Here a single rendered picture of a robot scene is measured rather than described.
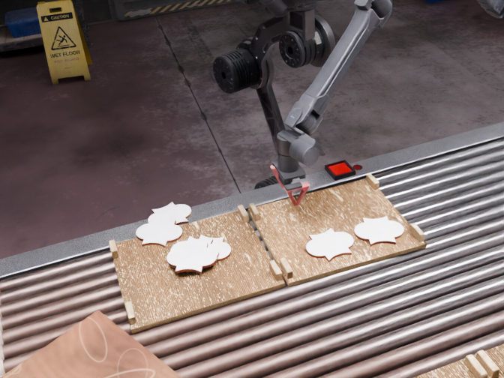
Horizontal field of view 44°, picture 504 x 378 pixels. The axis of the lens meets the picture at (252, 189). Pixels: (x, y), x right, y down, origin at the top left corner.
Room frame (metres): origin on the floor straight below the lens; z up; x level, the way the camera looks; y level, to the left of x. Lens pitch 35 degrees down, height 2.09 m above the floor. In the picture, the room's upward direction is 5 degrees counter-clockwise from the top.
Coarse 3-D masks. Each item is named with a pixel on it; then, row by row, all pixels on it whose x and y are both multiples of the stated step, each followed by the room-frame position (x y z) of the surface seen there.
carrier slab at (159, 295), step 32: (192, 224) 1.47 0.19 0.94; (224, 224) 1.46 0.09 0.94; (128, 256) 1.35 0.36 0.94; (160, 256) 1.34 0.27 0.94; (256, 256) 1.30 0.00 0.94; (128, 288) 1.22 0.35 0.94; (160, 288) 1.21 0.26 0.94; (192, 288) 1.20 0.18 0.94; (224, 288) 1.19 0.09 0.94; (256, 288) 1.18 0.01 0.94; (128, 320) 1.11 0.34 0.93; (160, 320) 1.10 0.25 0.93
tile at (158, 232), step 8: (144, 224) 1.48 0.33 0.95; (152, 224) 1.47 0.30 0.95; (160, 224) 1.47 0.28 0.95; (168, 224) 1.47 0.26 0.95; (136, 232) 1.44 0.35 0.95; (144, 232) 1.44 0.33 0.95; (152, 232) 1.43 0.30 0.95; (160, 232) 1.43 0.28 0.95; (168, 232) 1.43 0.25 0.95; (176, 232) 1.42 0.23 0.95; (144, 240) 1.40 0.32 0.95; (152, 240) 1.40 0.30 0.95; (160, 240) 1.40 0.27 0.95; (168, 240) 1.39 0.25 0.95; (176, 240) 1.40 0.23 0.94
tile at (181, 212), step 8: (160, 208) 1.58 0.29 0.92; (168, 208) 1.57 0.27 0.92; (176, 208) 1.57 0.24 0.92; (184, 208) 1.57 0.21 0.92; (152, 216) 1.54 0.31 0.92; (160, 216) 1.54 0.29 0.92; (168, 216) 1.53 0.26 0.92; (176, 216) 1.53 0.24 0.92; (184, 216) 1.53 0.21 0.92; (176, 224) 1.50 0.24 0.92
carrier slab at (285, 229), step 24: (312, 192) 1.58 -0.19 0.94; (336, 192) 1.57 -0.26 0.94; (360, 192) 1.56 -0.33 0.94; (264, 216) 1.48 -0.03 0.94; (288, 216) 1.47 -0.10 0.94; (312, 216) 1.46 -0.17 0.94; (336, 216) 1.45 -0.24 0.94; (360, 216) 1.44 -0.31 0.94; (384, 216) 1.43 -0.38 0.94; (264, 240) 1.38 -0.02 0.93; (288, 240) 1.36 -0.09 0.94; (360, 240) 1.33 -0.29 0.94; (408, 240) 1.32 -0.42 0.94; (312, 264) 1.25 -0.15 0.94; (336, 264) 1.25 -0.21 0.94; (360, 264) 1.24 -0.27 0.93
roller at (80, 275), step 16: (464, 160) 1.71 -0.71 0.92; (480, 160) 1.71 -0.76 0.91; (416, 176) 1.64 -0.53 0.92; (432, 176) 1.65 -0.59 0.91; (384, 192) 1.59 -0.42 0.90; (80, 272) 1.32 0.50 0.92; (96, 272) 1.32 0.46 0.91; (16, 288) 1.27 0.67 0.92; (32, 288) 1.27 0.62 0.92; (48, 288) 1.27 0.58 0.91
